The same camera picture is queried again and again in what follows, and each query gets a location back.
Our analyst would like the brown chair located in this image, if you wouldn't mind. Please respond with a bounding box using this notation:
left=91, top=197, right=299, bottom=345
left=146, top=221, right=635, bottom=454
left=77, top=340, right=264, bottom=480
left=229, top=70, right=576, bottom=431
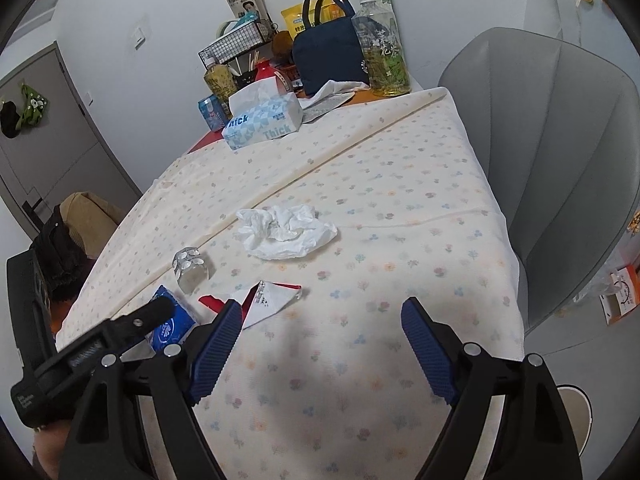
left=60, top=191, right=128, bottom=256

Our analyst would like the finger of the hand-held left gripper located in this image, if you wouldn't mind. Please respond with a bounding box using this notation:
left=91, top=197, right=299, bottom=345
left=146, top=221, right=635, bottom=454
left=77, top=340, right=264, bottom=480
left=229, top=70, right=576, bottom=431
left=107, top=296, right=176, bottom=355

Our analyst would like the blue drink can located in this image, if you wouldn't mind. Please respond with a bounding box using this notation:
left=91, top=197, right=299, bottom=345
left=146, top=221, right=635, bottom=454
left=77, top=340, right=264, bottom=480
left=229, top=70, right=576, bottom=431
left=198, top=94, right=228, bottom=132

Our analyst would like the blue white tissue box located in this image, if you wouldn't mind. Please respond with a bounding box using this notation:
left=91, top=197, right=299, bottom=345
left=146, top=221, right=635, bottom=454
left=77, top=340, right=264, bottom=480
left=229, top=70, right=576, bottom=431
left=221, top=80, right=305, bottom=151

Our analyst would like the blue tissue packet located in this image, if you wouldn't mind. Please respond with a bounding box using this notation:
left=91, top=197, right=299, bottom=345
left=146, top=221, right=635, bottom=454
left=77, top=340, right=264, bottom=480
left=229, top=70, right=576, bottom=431
left=147, top=285, right=198, bottom=356

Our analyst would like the clear plastic cup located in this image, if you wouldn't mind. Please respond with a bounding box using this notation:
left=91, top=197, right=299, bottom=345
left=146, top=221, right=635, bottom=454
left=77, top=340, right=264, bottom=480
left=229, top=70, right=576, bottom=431
left=172, top=246, right=211, bottom=295

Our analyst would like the white tissue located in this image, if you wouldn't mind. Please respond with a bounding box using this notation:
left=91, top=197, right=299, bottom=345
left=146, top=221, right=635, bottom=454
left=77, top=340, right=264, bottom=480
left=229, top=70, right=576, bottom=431
left=236, top=205, right=338, bottom=261

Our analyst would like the white round bin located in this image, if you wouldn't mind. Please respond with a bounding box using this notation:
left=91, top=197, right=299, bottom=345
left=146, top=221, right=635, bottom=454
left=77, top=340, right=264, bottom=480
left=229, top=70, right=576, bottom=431
left=555, top=385, right=593, bottom=458

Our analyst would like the black hanging item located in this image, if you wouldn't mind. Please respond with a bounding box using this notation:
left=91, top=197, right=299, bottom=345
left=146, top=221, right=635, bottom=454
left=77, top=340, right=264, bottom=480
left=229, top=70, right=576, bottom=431
left=0, top=101, right=21, bottom=138

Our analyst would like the dark jacket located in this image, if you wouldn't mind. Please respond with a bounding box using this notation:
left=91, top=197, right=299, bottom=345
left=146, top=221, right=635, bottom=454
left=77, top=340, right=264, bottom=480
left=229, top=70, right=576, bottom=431
left=30, top=205, right=93, bottom=301

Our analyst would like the red white paper wrapper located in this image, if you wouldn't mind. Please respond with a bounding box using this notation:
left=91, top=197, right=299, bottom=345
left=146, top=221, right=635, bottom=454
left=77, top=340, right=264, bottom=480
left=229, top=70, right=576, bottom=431
left=198, top=280, right=303, bottom=330

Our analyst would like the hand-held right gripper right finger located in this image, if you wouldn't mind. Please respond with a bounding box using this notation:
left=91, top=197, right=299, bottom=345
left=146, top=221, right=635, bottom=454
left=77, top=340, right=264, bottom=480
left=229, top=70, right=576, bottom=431
left=401, top=296, right=583, bottom=480

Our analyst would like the floral white tablecloth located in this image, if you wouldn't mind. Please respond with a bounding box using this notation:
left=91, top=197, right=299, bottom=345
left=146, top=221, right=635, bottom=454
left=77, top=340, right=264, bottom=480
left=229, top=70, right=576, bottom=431
left=55, top=86, right=528, bottom=480

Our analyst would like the green hanging ornament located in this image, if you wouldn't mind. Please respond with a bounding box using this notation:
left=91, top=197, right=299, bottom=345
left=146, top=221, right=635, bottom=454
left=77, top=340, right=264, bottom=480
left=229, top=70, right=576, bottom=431
left=17, top=82, right=51, bottom=128

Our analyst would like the small tea bottle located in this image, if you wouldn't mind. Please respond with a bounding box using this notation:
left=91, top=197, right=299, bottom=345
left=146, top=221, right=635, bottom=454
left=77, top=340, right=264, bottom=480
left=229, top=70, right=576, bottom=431
left=202, top=56, right=236, bottom=106

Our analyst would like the white fridge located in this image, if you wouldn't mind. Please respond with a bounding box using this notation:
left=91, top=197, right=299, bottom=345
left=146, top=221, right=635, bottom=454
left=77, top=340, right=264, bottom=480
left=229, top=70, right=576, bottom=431
left=532, top=0, right=640, bottom=271

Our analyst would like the grey door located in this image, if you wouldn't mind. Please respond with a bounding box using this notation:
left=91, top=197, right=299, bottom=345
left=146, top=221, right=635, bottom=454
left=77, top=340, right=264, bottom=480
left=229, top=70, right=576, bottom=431
left=0, top=42, right=143, bottom=241

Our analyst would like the black wire basket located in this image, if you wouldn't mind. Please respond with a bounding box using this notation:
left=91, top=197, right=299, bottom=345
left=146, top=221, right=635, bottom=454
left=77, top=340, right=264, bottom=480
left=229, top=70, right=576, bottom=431
left=198, top=19, right=276, bottom=67

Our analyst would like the large tea bottle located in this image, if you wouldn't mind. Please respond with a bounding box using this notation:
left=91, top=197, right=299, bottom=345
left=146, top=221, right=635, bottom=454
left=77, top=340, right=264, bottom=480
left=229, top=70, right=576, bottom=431
left=351, top=0, right=412, bottom=98

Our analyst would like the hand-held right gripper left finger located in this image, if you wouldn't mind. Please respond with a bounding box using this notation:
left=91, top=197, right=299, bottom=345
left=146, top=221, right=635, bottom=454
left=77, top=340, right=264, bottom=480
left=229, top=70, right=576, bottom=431
left=59, top=299, right=243, bottom=480

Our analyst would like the orange white cardboard box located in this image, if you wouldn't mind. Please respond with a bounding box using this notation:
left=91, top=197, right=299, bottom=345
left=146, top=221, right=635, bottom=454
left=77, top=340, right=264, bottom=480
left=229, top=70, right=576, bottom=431
left=599, top=266, right=640, bottom=326

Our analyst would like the black patterned holder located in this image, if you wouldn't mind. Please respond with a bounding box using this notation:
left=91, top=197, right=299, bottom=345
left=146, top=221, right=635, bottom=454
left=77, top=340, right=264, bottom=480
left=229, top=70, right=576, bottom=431
left=232, top=52, right=261, bottom=86

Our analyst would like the grey upholstered chair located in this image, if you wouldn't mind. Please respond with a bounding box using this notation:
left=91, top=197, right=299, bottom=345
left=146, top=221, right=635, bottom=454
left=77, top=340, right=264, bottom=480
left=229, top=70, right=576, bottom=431
left=437, top=27, right=640, bottom=333

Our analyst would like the white paper sheet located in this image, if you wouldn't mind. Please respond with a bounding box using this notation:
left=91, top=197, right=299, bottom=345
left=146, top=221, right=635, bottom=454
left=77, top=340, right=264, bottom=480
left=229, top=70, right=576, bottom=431
left=300, top=80, right=373, bottom=122

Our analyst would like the navy lunch bag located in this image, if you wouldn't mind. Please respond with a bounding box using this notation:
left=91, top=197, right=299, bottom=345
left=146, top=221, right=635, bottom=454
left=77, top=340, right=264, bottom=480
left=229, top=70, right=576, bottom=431
left=291, top=0, right=371, bottom=97

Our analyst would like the brown round jar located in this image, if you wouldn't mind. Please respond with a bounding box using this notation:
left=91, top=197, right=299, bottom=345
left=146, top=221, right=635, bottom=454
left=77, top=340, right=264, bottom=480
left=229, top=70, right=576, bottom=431
left=271, top=30, right=296, bottom=63

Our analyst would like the yellow snack packet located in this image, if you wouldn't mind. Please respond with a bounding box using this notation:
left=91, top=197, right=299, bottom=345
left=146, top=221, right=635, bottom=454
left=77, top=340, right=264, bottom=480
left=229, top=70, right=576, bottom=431
left=280, top=0, right=351, bottom=36

